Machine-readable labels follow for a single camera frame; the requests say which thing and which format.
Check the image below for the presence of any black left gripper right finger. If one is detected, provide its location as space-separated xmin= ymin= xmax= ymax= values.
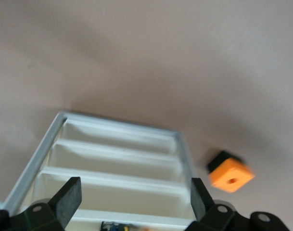
xmin=187 ymin=178 xmax=236 ymax=231

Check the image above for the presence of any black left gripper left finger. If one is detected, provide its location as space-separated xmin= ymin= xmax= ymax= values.
xmin=9 ymin=177 xmax=82 ymax=231

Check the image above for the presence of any yellow push button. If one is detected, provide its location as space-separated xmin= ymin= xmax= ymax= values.
xmin=100 ymin=220 xmax=156 ymax=231

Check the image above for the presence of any white drawer cabinet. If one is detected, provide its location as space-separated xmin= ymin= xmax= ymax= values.
xmin=3 ymin=110 xmax=197 ymax=231

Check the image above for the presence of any orange box with hole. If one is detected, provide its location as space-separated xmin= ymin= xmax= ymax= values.
xmin=207 ymin=150 xmax=256 ymax=194

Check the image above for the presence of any brown table cover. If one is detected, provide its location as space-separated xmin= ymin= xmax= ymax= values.
xmin=0 ymin=0 xmax=293 ymax=231

